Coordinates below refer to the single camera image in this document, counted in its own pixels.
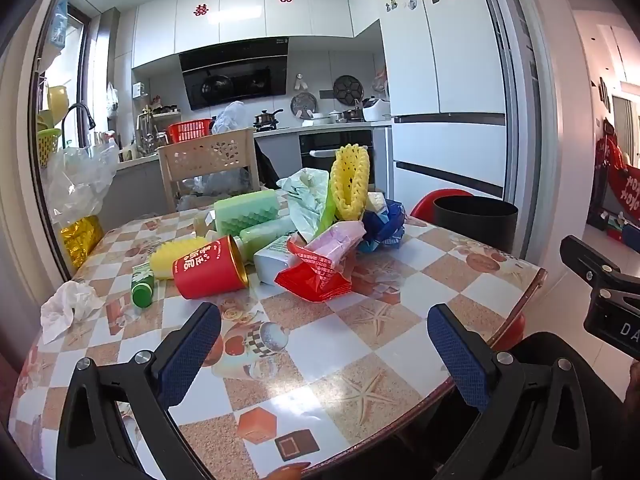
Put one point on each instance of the black trash bin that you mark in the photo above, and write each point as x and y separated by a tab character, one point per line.
475	230

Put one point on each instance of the grey kitchen counter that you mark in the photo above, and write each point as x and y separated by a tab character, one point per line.
140	180

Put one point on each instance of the gold foil bag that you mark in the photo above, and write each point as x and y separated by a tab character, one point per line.
82	242

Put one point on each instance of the crumpled grey plastic bags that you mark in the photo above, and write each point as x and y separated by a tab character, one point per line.
220	182

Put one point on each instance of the black kitchen faucet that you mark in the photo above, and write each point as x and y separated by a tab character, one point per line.
90	119

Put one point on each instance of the red paper cup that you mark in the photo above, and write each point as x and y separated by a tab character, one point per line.
205	272

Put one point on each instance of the pink paper bag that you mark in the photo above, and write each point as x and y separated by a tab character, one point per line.
335	240

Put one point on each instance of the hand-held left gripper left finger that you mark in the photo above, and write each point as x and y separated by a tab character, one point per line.
192	350

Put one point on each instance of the sliding door frame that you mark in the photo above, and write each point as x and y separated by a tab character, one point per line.
525	110

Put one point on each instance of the light green bottle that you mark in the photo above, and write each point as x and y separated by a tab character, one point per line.
265	235

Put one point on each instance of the black round baking pan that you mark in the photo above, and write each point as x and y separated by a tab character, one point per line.
347	89

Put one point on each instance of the black jacket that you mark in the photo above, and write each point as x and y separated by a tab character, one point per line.
265	165

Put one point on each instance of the red foil wrapper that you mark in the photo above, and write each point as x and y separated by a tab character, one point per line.
305	280

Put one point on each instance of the large clear plastic bag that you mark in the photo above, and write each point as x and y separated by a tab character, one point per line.
80	180

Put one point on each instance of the black cooking pot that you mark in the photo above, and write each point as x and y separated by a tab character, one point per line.
265	120

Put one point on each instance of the bluish white plastic bag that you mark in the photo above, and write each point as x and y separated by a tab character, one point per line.
232	115

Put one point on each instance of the red plastic stool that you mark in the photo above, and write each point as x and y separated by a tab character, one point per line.
435	205

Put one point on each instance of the green hand cream tube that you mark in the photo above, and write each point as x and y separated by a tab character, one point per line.
141	290

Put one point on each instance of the white rice cooker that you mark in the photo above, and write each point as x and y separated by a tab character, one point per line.
375	110

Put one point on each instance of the crumpled white tissue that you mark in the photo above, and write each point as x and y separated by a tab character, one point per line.
65	310

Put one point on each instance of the blue plastic bag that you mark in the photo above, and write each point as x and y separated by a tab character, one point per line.
380	225

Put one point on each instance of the yellow dimpled sponge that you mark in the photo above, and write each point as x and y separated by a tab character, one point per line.
175	255

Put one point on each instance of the red plastic basket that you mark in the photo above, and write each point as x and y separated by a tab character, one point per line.
190	131

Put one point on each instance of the black built-in oven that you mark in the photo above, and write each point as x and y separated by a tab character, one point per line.
335	147

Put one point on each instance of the white wall hook figure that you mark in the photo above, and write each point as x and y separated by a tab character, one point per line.
300	82

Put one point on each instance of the yellow foam fruit net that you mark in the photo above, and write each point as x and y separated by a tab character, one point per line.
350	180

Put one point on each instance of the light green plastic bag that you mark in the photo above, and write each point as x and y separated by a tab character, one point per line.
305	200

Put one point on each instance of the green sponge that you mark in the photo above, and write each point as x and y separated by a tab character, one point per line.
245	212

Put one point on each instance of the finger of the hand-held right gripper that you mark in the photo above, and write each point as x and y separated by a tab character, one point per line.
585	257

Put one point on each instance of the white upper cabinets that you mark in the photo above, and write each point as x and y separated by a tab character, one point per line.
240	15

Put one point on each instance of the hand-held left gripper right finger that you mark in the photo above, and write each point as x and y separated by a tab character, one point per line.
457	355

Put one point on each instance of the white and green carton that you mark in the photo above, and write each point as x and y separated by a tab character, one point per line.
272	262

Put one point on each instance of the yellow-green mesh basket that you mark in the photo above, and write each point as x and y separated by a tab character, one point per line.
47	145

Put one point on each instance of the white refrigerator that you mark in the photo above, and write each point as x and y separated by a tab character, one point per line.
440	60

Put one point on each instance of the beige carved chair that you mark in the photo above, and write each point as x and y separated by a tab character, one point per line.
210	152

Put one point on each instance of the red printed banner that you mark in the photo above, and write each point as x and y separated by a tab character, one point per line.
625	185

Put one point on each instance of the grey round trivet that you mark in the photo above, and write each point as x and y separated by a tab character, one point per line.
304	105

